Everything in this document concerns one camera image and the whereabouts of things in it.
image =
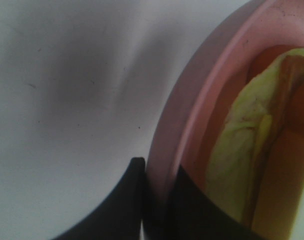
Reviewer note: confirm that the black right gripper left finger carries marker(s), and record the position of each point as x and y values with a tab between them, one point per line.
119	215

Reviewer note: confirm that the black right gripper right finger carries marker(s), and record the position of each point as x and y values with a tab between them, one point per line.
188	215

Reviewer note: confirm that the white bread sandwich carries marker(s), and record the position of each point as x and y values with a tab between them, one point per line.
255	172

